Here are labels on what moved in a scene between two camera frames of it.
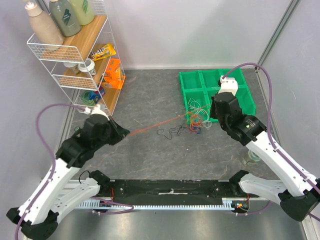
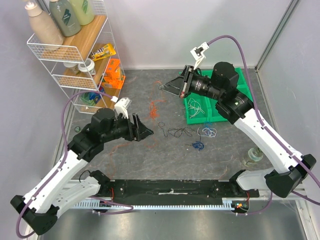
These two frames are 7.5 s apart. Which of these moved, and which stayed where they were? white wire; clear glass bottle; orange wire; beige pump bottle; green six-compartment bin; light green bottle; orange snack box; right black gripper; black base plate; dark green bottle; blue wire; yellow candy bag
Moved: orange wire; blue wire; white wire; right black gripper
Stayed: yellow candy bag; orange snack box; beige pump bottle; clear glass bottle; light green bottle; dark green bottle; green six-compartment bin; black base plate
